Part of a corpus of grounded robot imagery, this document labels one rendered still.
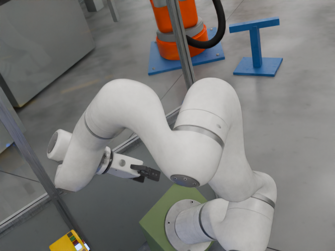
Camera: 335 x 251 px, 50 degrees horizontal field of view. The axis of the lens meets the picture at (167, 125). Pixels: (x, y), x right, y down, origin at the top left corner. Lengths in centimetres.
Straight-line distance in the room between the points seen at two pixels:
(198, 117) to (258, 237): 41
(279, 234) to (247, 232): 157
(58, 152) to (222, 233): 47
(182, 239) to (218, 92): 71
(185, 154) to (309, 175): 228
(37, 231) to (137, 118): 121
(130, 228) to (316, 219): 121
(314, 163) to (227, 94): 228
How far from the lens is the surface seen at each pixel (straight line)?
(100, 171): 103
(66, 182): 93
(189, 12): 439
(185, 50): 179
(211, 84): 68
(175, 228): 128
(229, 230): 95
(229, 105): 68
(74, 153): 88
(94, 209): 185
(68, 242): 137
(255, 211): 95
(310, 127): 325
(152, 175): 108
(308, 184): 277
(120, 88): 66
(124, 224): 202
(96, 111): 70
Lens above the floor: 204
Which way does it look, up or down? 35 degrees down
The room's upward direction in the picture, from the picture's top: 17 degrees counter-clockwise
